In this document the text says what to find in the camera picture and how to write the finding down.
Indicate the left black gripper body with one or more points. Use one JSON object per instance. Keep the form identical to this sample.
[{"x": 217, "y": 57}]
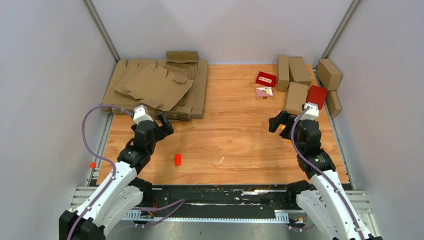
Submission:
[{"x": 159, "y": 135}]

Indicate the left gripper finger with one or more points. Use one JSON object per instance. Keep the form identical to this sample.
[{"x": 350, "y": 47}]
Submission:
[
  {"x": 167, "y": 128},
  {"x": 160, "y": 116}
]

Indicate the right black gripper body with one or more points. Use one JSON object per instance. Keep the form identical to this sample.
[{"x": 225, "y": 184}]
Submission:
[{"x": 299, "y": 144}]

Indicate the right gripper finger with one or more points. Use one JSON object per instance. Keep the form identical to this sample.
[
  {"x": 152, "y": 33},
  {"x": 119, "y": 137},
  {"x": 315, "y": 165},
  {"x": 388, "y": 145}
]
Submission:
[
  {"x": 286, "y": 133},
  {"x": 275, "y": 122}
]

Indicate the brown cardboard box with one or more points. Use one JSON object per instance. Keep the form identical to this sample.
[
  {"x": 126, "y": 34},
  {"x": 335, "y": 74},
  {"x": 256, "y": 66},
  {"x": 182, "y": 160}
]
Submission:
[{"x": 158, "y": 88}]

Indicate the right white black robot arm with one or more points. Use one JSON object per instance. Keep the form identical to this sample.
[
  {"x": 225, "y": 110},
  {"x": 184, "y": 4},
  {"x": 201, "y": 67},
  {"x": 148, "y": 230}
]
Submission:
[{"x": 332, "y": 213}]

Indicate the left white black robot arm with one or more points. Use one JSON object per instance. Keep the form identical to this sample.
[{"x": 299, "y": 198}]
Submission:
[{"x": 122, "y": 189}]

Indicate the folded cardboard box front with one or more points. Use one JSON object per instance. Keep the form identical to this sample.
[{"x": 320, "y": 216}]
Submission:
[{"x": 295, "y": 98}]

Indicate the pink white printed box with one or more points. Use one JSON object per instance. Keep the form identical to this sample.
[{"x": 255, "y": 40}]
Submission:
[{"x": 262, "y": 93}]

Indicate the folded cardboard box upright left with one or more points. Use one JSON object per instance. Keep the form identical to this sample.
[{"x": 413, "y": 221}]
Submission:
[{"x": 283, "y": 73}]

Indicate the folded cardboard box right edge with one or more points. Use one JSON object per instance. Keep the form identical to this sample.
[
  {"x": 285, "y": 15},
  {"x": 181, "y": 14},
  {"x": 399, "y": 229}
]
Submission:
[{"x": 333, "y": 103}]

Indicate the plain red box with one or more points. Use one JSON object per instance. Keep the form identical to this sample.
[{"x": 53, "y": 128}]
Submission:
[{"x": 317, "y": 95}]

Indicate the red box with white labels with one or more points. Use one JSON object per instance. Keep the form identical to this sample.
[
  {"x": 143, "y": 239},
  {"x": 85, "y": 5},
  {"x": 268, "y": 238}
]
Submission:
[{"x": 266, "y": 79}]

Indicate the folded cardboard box back middle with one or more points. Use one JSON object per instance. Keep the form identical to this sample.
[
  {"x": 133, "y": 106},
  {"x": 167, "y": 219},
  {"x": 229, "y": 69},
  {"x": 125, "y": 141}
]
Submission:
[{"x": 298, "y": 71}]

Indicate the folded cardboard box far right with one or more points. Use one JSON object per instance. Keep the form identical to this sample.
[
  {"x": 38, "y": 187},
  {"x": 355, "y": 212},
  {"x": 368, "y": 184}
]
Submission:
[{"x": 328, "y": 74}]

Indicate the small orange block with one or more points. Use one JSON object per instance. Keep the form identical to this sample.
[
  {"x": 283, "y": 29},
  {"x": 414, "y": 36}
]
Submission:
[{"x": 178, "y": 160}]

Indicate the stack of flat cardboard blanks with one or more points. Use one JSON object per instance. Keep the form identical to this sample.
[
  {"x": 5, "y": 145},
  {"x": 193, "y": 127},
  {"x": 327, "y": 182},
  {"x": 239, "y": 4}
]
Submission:
[{"x": 191, "y": 106}]

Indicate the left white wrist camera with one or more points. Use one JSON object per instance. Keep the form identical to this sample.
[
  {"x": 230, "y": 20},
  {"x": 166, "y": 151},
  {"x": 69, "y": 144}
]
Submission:
[{"x": 140, "y": 114}]

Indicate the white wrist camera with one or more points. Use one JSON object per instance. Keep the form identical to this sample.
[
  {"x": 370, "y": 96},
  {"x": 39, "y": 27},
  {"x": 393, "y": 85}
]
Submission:
[
  {"x": 140, "y": 114},
  {"x": 311, "y": 111}
]

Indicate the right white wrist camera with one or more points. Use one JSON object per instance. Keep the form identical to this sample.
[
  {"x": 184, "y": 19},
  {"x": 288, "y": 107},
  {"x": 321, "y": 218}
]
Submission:
[{"x": 311, "y": 111}]

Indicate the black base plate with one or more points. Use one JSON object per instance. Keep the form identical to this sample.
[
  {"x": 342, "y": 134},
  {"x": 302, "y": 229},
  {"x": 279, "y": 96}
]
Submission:
[{"x": 257, "y": 201}]

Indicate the white slotted cable duct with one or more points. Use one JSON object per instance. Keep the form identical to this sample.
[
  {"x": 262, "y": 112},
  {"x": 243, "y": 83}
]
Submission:
[{"x": 279, "y": 218}]

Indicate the aluminium rail frame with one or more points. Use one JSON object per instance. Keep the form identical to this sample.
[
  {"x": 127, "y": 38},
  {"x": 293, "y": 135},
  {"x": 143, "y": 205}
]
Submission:
[{"x": 300, "y": 224}]

